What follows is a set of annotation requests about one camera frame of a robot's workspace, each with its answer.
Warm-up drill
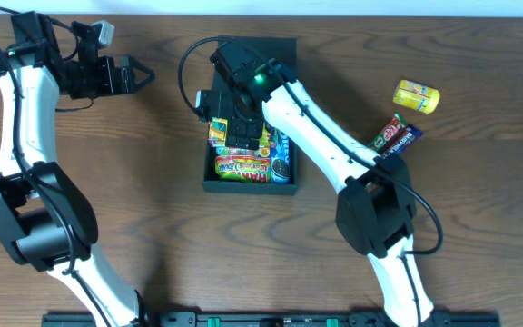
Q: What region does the yellow green Pretz box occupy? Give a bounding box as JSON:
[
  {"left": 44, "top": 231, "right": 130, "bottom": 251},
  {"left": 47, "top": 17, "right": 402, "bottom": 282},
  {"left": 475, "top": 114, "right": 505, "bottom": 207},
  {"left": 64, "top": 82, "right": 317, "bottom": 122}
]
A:
[{"left": 208, "top": 117, "right": 277, "bottom": 150}]

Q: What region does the blue Oreo pack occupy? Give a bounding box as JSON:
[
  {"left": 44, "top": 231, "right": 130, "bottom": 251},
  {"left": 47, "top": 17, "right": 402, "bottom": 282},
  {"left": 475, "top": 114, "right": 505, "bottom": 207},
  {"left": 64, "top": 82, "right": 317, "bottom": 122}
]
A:
[{"left": 271, "top": 130, "right": 291, "bottom": 184}]

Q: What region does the colourful gummy candy bag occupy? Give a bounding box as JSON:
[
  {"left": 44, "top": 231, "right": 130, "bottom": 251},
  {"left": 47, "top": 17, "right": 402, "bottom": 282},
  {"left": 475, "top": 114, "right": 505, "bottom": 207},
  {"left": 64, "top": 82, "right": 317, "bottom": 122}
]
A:
[{"left": 214, "top": 155, "right": 271, "bottom": 183}]

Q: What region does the dark green gift box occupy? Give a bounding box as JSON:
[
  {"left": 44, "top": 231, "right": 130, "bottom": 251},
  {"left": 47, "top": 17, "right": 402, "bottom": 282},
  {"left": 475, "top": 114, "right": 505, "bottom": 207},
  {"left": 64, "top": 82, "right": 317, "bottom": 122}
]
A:
[{"left": 202, "top": 35, "right": 299, "bottom": 197}]

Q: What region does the red green KitKat bar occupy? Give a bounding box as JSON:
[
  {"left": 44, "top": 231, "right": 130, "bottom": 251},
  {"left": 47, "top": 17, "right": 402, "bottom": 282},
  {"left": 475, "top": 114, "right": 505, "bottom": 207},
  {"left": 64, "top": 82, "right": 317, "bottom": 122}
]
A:
[{"left": 367, "top": 113, "right": 407, "bottom": 152}]

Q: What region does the purple Dairy Milk bar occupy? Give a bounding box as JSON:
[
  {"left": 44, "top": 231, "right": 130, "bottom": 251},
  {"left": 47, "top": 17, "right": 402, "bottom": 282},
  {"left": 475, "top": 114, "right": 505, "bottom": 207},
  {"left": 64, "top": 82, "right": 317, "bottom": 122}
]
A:
[{"left": 382, "top": 124, "right": 424, "bottom": 158}]

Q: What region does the yellow Mentos bottle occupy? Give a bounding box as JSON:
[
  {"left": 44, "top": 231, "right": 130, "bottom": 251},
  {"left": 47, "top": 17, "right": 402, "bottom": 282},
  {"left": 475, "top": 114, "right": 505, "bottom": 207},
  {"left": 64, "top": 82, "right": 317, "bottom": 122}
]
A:
[{"left": 393, "top": 80, "right": 440, "bottom": 114}]

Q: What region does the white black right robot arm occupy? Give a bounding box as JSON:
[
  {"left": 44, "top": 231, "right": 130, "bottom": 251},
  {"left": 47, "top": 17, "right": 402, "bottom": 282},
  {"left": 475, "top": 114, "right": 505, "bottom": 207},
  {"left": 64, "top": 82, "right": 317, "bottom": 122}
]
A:
[{"left": 197, "top": 36, "right": 434, "bottom": 326}]

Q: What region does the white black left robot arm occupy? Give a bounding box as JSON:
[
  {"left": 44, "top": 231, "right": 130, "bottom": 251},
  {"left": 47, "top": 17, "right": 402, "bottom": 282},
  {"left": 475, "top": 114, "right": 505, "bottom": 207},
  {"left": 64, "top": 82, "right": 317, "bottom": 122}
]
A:
[{"left": 0, "top": 11, "right": 155, "bottom": 326}]

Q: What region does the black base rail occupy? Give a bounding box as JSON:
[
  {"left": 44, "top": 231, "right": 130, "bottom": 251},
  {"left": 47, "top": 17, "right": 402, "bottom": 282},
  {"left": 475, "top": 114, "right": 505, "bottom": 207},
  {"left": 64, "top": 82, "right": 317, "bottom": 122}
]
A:
[{"left": 40, "top": 310, "right": 502, "bottom": 327}]

